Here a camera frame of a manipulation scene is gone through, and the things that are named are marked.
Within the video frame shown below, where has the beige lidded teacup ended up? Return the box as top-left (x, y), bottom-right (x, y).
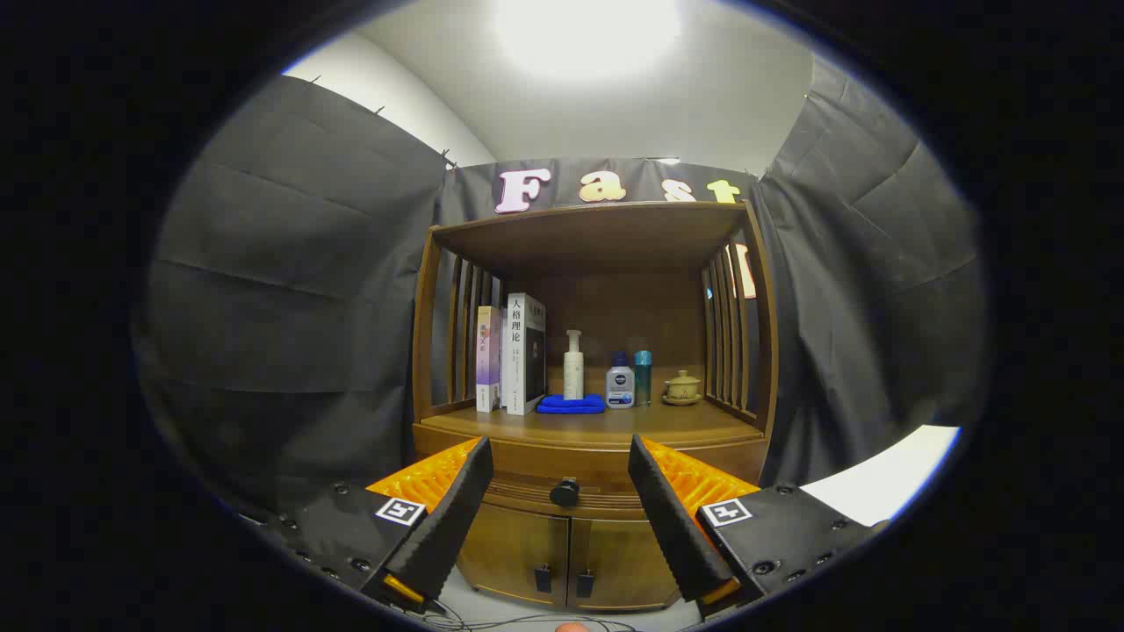
top-left (661, 370), bottom-right (703, 406)

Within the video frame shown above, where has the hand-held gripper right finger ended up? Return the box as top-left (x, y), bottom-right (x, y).
top-left (627, 434), bottom-right (888, 620)

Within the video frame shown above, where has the wooden drawer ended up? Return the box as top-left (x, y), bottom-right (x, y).
top-left (413, 427), bottom-right (770, 519)

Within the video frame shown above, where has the white book with portrait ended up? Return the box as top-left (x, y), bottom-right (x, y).
top-left (501, 292), bottom-right (547, 416)

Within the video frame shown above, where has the purple book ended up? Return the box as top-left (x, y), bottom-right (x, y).
top-left (475, 305), bottom-right (503, 413)

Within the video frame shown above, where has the white flat panel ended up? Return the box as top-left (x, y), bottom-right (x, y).
top-left (801, 425), bottom-right (962, 528)

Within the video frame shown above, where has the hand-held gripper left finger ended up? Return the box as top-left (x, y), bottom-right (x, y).
top-left (250, 436), bottom-right (495, 615)

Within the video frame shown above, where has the blue folded cloth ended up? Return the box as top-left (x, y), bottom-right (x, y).
top-left (537, 393), bottom-right (607, 415)

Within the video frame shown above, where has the white bottle blue pump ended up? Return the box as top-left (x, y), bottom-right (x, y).
top-left (605, 351), bottom-right (636, 410)

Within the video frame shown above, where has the wooden cabinet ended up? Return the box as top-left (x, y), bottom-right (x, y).
top-left (411, 200), bottom-right (781, 613)

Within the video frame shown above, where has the wooden cabinet door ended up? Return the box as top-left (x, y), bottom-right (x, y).
top-left (457, 505), bottom-right (572, 608)
top-left (566, 516), bottom-right (681, 613)

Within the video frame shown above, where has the black floor cable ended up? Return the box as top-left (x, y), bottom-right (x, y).
top-left (421, 606), bottom-right (642, 632)

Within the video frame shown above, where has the wooden countertop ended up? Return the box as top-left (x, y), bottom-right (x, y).
top-left (420, 399), bottom-right (765, 450)

